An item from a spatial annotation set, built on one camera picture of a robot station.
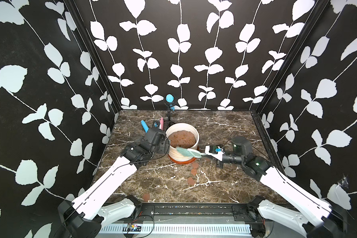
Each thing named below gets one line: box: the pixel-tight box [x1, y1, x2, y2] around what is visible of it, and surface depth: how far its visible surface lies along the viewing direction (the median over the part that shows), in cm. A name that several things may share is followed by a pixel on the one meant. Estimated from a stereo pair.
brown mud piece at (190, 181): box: [186, 177, 195, 185], surface depth 87 cm
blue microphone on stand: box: [165, 93, 175, 103], surface depth 95 cm
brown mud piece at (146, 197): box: [141, 193, 150, 202], surface depth 81 cm
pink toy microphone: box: [159, 117, 165, 130], surface depth 112 cm
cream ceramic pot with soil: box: [165, 122, 200, 165], surface depth 92 cm
